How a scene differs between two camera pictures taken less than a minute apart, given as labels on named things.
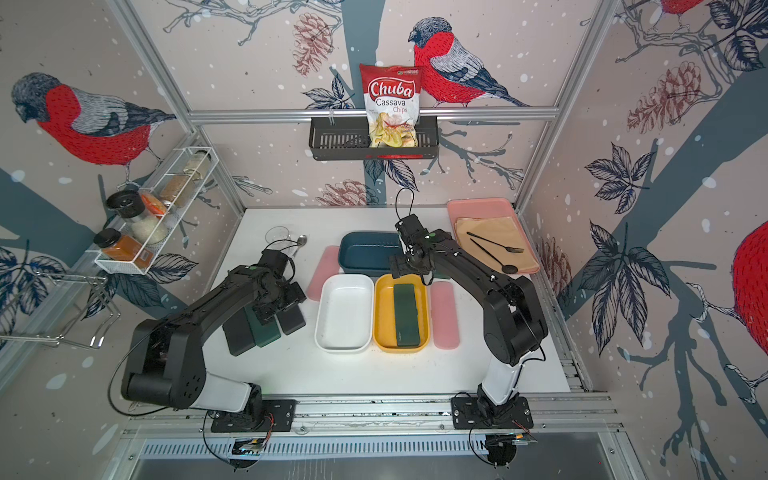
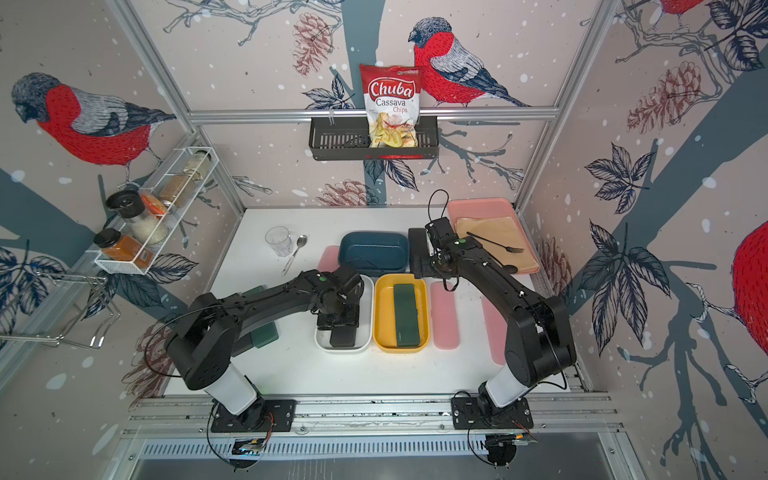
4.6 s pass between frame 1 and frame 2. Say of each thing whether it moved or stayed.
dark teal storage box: stayed
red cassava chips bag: stayed
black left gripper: moved
